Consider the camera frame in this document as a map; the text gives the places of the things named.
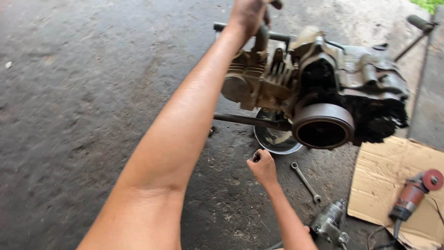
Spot green plants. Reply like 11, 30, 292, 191
409, 0, 444, 15

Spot person's right hand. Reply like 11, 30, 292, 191
246, 149, 279, 189

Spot silver combination wrench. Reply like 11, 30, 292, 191
291, 162, 322, 204

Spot dirty motorcycle engine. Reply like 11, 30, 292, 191
221, 24, 410, 150

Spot grey metal engine part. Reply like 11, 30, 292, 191
310, 199, 350, 250

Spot kick lever with rubber grip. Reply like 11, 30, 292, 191
394, 14, 440, 63

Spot black metal stand bar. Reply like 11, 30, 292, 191
213, 112, 293, 132
213, 22, 295, 43

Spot round metal bowl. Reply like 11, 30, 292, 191
253, 108, 304, 155

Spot brown cardboard sheet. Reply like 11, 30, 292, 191
347, 135, 444, 250

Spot black grinder power cable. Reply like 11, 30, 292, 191
367, 219, 404, 250

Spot red angle grinder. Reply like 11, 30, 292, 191
388, 169, 444, 223

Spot person's left hand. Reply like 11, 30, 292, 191
227, 0, 272, 38

